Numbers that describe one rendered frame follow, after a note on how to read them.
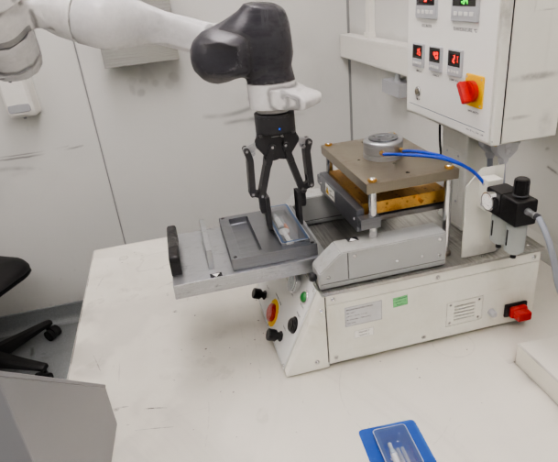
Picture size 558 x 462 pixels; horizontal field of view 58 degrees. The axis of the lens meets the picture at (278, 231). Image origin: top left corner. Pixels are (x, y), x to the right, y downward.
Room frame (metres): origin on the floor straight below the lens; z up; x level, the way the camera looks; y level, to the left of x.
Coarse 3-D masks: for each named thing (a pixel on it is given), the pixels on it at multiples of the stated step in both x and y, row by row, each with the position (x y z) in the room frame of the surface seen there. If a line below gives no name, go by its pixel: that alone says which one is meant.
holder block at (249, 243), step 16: (224, 224) 0.98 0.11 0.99; (240, 224) 1.00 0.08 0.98; (256, 224) 0.96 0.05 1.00; (224, 240) 0.92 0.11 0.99; (240, 240) 0.92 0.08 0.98; (256, 240) 0.91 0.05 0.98; (272, 240) 0.88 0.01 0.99; (240, 256) 0.83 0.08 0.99; (256, 256) 0.83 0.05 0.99; (272, 256) 0.83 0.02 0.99; (288, 256) 0.84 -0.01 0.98; (304, 256) 0.84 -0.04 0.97
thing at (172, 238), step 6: (168, 228) 0.96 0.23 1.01; (174, 228) 0.95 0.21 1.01; (168, 234) 0.93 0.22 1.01; (174, 234) 0.93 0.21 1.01; (168, 240) 0.90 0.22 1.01; (174, 240) 0.89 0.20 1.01; (168, 246) 0.88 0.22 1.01; (174, 246) 0.87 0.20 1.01; (168, 252) 0.86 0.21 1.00; (174, 252) 0.84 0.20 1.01; (174, 258) 0.83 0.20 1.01; (180, 258) 0.85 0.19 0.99; (174, 264) 0.83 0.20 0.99; (180, 264) 0.83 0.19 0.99; (174, 270) 0.82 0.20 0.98; (180, 270) 0.83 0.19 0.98
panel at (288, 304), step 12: (264, 288) 1.03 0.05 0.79; (276, 288) 0.97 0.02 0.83; (300, 288) 0.86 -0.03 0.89; (312, 288) 0.81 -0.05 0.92; (264, 300) 1.01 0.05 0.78; (276, 300) 0.94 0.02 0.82; (288, 300) 0.89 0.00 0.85; (300, 300) 0.84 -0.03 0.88; (312, 300) 0.79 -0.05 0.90; (264, 312) 0.98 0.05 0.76; (276, 312) 0.92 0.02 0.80; (288, 312) 0.87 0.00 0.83; (300, 312) 0.82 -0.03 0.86; (276, 324) 0.89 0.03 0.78; (300, 324) 0.80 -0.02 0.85; (288, 336) 0.82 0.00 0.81; (276, 348) 0.85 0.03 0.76; (288, 348) 0.80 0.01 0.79; (288, 360) 0.78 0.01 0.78
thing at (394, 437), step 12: (384, 432) 0.59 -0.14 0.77; (396, 432) 0.59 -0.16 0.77; (408, 432) 0.59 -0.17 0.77; (384, 444) 0.57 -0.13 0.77; (396, 444) 0.57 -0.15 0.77; (408, 444) 0.56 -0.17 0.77; (384, 456) 0.54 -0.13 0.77; (396, 456) 0.54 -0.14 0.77; (408, 456) 0.54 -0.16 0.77; (420, 456) 0.54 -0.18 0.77
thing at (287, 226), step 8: (272, 208) 1.02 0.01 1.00; (280, 208) 1.01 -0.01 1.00; (288, 208) 1.01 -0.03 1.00; (272, 216) 0.97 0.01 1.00; (280, 216) 0.97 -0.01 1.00; (288, 216) 0.96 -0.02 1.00; (272, 224) 0.94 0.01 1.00; (280, 224) 0.93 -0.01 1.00; (288, 224) 0.93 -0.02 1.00; (296, 224) 0.92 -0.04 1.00; (280, 232) 0.89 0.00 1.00; (288, 232) 0.89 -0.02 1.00; (296, 232) 0.89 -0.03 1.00; (304, 232) 0.88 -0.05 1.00; (280, 240) 0.86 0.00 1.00; (288, 240) 0.85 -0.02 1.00; (296, 240) 0.85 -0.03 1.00
